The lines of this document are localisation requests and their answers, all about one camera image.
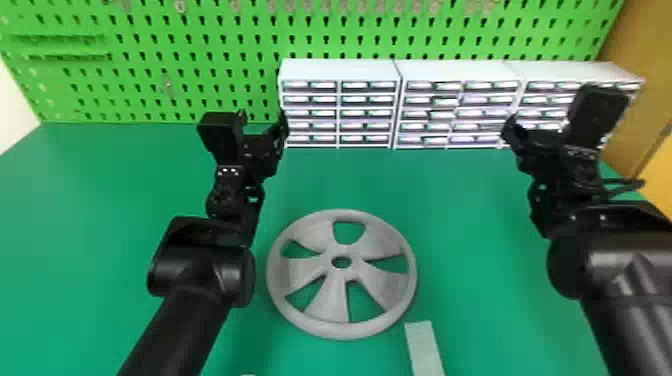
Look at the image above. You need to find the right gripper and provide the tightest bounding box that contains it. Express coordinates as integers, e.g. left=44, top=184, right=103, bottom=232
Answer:
left=500, top=117, right=605, bottom=183

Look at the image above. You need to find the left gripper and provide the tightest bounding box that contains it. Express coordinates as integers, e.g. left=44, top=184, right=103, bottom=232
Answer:
left=236, top=107, right=291, bottom=185

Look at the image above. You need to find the grey wheel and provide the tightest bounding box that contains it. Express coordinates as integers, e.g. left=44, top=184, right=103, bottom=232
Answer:
left=265, top=208, right=420, bottom=341

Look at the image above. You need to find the white drawer cabinet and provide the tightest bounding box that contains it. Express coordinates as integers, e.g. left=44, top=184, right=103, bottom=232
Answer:
left=277, top=58, right=403, bottom=150
left=504, top=60, right=645, bottom=149
left=393, top=59, right=526, bottom=151

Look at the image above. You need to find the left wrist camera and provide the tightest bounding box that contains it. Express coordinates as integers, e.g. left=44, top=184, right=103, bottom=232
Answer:
left=196, top=110, right=247, bottom=167

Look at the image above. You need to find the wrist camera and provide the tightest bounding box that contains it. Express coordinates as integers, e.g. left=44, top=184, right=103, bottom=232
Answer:
left=196, top=110, right=247, bottom=167
left=564, top=83, right=632, bottom=150

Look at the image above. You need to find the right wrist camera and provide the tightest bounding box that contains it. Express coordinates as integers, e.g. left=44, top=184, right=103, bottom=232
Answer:
left=564, top=83, right=632, bottom=150

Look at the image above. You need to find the black cable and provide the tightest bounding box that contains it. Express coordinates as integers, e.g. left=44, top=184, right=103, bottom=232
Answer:
left=602, top=177, right=646, bottom=193

